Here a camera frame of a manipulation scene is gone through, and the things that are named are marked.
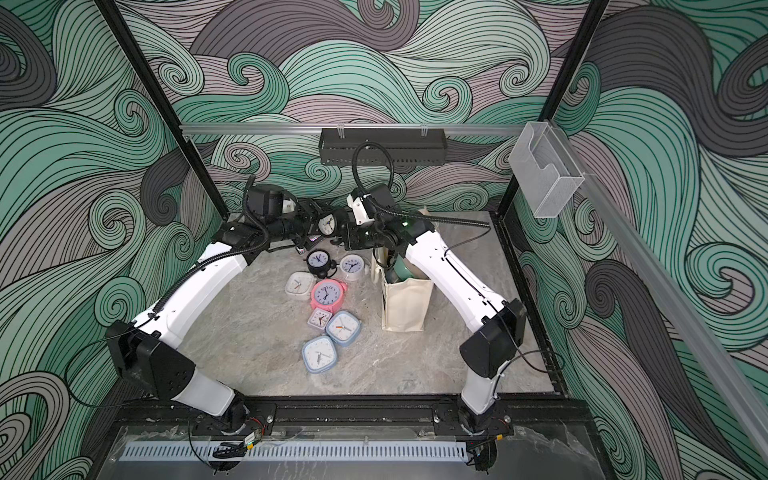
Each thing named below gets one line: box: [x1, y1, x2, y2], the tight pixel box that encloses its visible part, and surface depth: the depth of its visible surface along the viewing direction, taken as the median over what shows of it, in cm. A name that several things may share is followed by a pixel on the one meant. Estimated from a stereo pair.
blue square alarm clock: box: [302, 336, 337, 374], surface depth 83 cm
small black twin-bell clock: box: [303, 249, 340, 279], surface depth 105 cm
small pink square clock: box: [307, 307, 333, 330], surface depth 90 cm
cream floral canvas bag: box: [371, 246, 433, 332], surface depth 79 cm
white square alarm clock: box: [285, 271, 316, 301], surface depth 97 cm
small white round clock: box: [336, 254, 369, 281], surface depth 102 cm
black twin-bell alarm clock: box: [317, 212, 340, 237], surface depth 76 cm
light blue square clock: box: [325, 310, 361, 347], surface depth 89 cm
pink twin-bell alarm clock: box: [310, 278, 348, 313], surface depth 95 cm
